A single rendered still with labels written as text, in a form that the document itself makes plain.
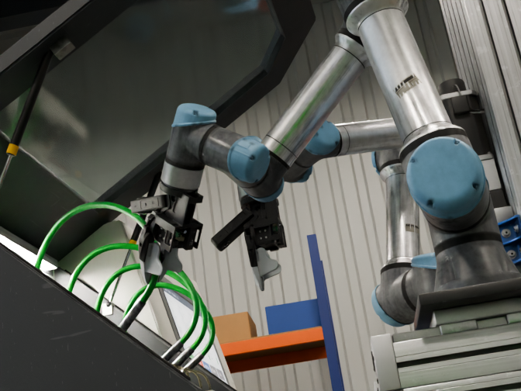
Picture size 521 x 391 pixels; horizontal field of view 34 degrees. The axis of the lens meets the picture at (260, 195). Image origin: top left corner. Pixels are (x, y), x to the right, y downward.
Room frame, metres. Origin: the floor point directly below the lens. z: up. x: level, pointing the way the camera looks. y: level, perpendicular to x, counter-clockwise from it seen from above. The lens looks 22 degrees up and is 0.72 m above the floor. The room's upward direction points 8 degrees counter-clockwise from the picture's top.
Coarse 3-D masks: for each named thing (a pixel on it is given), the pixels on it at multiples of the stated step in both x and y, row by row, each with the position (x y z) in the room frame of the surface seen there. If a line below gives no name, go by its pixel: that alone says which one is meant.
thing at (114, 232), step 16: (112, 224) 2.11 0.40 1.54; (96, 240) 2.11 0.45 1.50; (112, 240) 2.11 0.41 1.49; (128, 240) 2.10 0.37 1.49; (80, 256) 2.12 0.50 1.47; (96, 256) 2.11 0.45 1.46; (112, 256) 2.11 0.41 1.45; (96, 272) 2.11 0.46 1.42; (112, 272) 2.11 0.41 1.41; (128, 272) 2.10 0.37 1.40; (96, 288) 2.11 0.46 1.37; (112, 288) 2.11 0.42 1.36; (128, 288) 2.10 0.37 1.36; (160, 304) 2.20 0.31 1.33; (144, 320) 2.09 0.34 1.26; (160, 320) 2.13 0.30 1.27; (160, 336) 2.09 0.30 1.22; (224, 368) 2.71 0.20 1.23
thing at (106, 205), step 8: (80, 208) 1.67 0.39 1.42; (88, 208) 1.66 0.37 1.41; (112, 208) 1.62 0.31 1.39; (120, 208) 1.61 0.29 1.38; (64, 216) 1.70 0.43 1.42; (136, 216) 1.59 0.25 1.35; (56, 224) 1.71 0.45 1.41; (144, 224) 1.58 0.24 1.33; (56, 232) 1.73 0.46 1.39; (48, 240) 1.73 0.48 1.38; (40, 248) 1.74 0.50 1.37; (40, 256) 1.74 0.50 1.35; (40, 264) 1.75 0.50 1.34; (152, 280) 1.57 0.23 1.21; (152, 288) 1.58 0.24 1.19; (144, 296) 1.59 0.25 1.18
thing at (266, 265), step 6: (258, 252) 1.78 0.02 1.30; (264, 252) 1.78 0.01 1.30; (258, 258) 1.80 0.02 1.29; (264, 258) 1.78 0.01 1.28; (270, 258) 1.78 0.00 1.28; (258, 264) 1.78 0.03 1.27; (264, 264) 1.78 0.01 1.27; (270, 264) 1.78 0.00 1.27; (276, 264) 1.78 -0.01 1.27; (252, 270) 1.78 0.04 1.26; (258, 270) 1.78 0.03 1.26; (264, 270) 1.79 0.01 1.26; (270, 270) 1.78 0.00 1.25; (258, 276) 1.79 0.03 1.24; (258, 282) 1.79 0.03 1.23
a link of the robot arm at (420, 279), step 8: (416, 256) 1.88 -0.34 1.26; (424, 256) 1.86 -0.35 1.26; (432, 256) 1.85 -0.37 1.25; (416, 264) 1.87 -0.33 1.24; (424, 264) 1.86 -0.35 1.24; (432, 264) 1.85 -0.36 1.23; (408, 272) 1.93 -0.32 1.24; (416, 272) 1.88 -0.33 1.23; (424, 272) 1.86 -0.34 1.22; (432, 272) 1.85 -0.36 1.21; (408, 280) 1.91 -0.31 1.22; (416, 280) 1.88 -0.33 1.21; (424, 280) 1.86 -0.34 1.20; (432, 280) 1.85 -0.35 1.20; (408, 288) 1.91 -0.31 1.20; (416, 288) 1.89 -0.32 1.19; (424, 288) 1.87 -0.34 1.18; (432, 288) 1.85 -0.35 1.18; (408, 296) 1.92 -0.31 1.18; (416, 296) 1.90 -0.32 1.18; (408, 304) 1.94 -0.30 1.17
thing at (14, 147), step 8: (48, 56) 1.41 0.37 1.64; (40, 64) 1.41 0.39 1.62; (48, 64) 1.41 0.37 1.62; (40, 72) 1.41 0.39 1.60; (40, 80) 1.41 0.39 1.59; (32, 88) 1.41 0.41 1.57; (32, 96) 1.41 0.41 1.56; (32, 104) 1.42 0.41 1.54; (24, 112) 1.42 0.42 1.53; (24, 120) 1.42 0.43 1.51; (16, 128) 1.42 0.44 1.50; (24, 128) 1.43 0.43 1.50; (16, 136) 1.42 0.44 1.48; (16, 144) 1.43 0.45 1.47; (8, 152) 1.43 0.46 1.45; (16, 152) 1.44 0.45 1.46; (8, 160) 1.43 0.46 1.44; (0, 176) 1.44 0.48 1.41; (0, 184) 1.44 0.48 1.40
